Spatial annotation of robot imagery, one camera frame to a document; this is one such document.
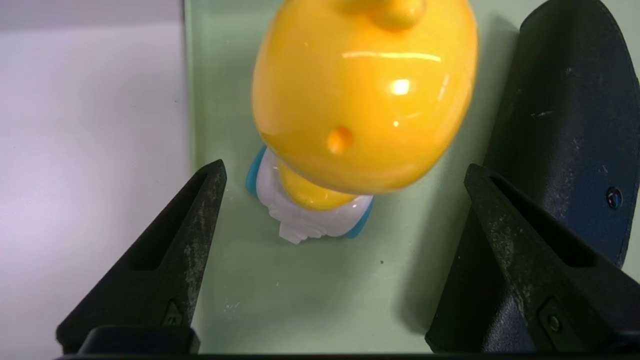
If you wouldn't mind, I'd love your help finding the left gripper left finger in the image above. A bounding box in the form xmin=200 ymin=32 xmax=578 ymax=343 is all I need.
xmin=56 ymin=159 xmax=228 ymax=353

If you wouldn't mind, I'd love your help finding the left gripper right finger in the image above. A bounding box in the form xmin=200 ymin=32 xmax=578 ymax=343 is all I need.
xmin=464 ymin=163 xmax=640 ymax=356

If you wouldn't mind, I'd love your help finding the yellow duck toy car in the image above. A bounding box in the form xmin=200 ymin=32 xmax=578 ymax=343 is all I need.
xmin=245 ymin=0 xmax=480 ymax=246

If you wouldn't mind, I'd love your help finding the light green plastic tray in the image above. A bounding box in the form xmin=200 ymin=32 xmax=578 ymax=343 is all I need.
xmin=184 ymin=0 xmax=640 ymax=354

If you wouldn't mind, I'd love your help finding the black glasses case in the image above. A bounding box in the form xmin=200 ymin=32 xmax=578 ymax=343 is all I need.
xmin=425 ymin=0 xmax=640 ymax=353

